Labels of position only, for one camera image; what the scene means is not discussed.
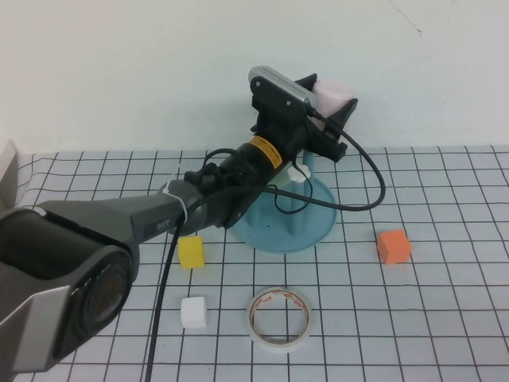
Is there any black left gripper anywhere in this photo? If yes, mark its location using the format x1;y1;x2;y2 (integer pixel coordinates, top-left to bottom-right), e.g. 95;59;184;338
250;72;359;163

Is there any pink marbled plastic cup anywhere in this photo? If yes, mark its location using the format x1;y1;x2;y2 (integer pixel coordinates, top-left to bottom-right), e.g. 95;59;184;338
313;77;356;131

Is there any blue cup stand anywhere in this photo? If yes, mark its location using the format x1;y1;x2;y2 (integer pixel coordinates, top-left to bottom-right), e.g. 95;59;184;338
229;152;337;255

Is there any orange foam cube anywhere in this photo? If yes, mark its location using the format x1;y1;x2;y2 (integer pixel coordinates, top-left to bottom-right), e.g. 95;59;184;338
375;228;412;266

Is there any yellow foam cube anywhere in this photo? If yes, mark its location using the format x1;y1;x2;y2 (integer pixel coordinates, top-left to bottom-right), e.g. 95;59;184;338
177;235;206;271

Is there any grid pattern tablecloth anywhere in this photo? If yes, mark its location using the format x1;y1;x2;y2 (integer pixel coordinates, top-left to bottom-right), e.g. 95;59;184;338
0;146;509;382

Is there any white tape roll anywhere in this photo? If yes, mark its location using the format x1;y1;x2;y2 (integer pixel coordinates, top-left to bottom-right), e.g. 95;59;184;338
245;286;313;353

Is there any white foam cube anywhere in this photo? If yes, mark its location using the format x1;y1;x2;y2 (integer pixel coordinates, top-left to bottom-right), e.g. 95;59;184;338
179;295;209;329

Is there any white panel beside table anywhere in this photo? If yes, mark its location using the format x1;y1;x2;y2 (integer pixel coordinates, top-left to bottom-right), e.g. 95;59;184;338
0;139;19;210

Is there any thin black wire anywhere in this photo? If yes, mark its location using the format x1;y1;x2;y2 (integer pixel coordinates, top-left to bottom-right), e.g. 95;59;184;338
272;157;316;215

